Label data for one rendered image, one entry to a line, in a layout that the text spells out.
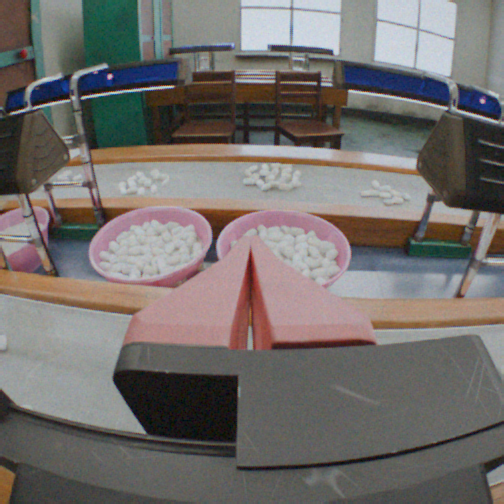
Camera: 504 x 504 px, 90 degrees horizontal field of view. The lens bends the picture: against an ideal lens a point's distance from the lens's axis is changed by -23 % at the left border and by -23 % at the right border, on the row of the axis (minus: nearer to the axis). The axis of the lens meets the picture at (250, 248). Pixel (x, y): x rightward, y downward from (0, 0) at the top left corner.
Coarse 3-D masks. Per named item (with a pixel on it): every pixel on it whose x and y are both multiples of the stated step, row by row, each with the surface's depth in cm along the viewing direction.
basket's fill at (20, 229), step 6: (24, 222) 79; (6, 228) 77; (12, 228) 76; (18, 228) 76; (24, 228) 76; (6, 234) 73; (12, 234) 73; (18, 234) 73; (24, 234) 73; (6, 246) 69; (12, 246) 69; (18, 246) 69; (6, 252) 67; (12, 252) 68
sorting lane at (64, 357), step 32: (0, 320) 49; (32, 320) 50; (64, 320) 51; (96, 320) 51; (128, 320) 52; (0, 352) 43; (32, 352) 44; (64, 352) 45; (96, 352) 46; (0, 384) 38; (32, 384) 39; (64, 384) 40; (96, 384) 41; (64, 416) 36; (96, 416) 37; (128, 416) 38
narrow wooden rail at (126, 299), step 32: (0, 288) 53; (32, 288) 53; (64, 288) 54; (96, 288) 54; (128, 288) 54; (160, 288) 54; (384, 320) 49; (416, 320) 48; (448, 320) 48; (480, 320) 48
